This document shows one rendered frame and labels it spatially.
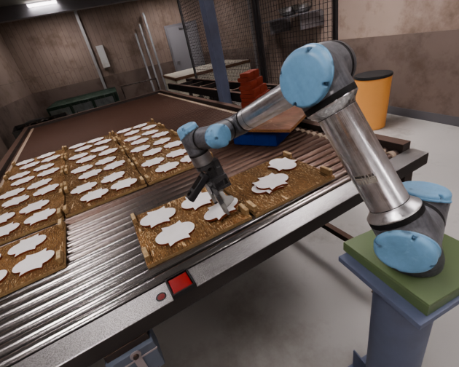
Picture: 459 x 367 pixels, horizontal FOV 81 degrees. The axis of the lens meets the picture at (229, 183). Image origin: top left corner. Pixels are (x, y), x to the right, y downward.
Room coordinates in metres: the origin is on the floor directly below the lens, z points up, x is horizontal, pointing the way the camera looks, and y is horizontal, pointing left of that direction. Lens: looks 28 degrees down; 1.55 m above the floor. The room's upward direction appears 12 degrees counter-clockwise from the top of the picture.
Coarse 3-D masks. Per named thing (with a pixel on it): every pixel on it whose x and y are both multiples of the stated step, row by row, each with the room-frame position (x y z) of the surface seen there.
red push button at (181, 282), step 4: (184, 272) 0.63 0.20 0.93; (180, 276) 0.62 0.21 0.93; (184, 276) 0.62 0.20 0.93; (188, 276) 0.61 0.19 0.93; (172, 280) 0.61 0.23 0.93; (176, 280) 0.61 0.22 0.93; (180, 280) 0.60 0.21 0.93; (184, 280) 0.60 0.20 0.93; (188, 280) 0.60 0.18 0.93; (172, 284) 0.59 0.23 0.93; (176, 284) 0.59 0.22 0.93; (180, 284) 0.59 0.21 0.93; (184, 284) 0.58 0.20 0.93; (188, 284) 0.58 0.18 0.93; (172, 288) 0.58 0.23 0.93; (176, 288) 0.57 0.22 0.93; (180, 288) 0.57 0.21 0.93; (176, 292) 0.56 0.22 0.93
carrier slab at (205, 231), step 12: (168, 204) 1.06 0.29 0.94; (180, 204) 1.04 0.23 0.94; (144, 216) 1.00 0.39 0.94; (180, 216) 0.94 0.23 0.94; (192, 216) 0.92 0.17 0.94; (228, 216) 0.87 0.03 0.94; (240, 216) 0.85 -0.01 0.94; (144, 228) 0.91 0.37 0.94; (156, 228) 0.89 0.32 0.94; (204, 228) 0.83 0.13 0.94; (216, 228) 0.81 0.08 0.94; (228, 228) 0.80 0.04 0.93; (144, 240) 0.83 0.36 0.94; (192, 240) 0.77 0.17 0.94; (204, 240) 0.77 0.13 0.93; (156, 252) 0.75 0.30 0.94; (168, 252) 0.73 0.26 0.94; (180, 252) 0.73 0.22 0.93; (156, 264) 0.70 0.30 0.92
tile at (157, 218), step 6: (156, 210) 1.01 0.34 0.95; (162, 210) 1.00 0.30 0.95; (168, 210) 0.99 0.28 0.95; (174, 210) 0.98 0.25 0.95; (150, 216) 0.97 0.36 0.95; (156, 216) 0.96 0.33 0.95; (162, 216) 0.95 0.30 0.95; (168, 216) 0.94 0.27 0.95; (144, 222) 0.94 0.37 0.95; (150, 222) 0.93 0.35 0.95; (156, 222) 0.92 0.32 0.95; (162, 222) 0.91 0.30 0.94; (168, 222) 0.91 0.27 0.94
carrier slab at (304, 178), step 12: (252, 168) 1.23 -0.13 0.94; (264, 168) 1.20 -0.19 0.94; (300, 168) 1.12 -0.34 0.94; (312, 168) 1.10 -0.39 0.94; (240, 180) 1.14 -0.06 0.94; (252, 180) 1.11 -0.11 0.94; (300, 180) 1.02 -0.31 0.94; (312, 180) 1.00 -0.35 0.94; (324, 180) 0.98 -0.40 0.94; (228, 192) 1.05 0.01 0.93; (240, 192) 1.02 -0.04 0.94; (252, 192) 1.00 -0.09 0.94; (276, 192) 0.96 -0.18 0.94; (288, 192) 0.94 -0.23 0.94; (300, 192) 0.92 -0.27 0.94; (264, 204) 0.90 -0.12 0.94; (276, 204) 0.88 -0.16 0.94
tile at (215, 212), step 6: (234, 198) 0.93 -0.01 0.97; (216, 204) 0.94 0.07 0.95; (234, 204) 0.89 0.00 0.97; (210, 210) 0.91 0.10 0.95; (216, 210) 0.89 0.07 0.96; (222, 210) 0.87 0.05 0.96; (234, 210) 0.85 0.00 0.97; (204, 216) 0.89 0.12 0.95; (210, 216) 0.87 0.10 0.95; (216, 216) 0.85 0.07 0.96; (222, 216) 0.84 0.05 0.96
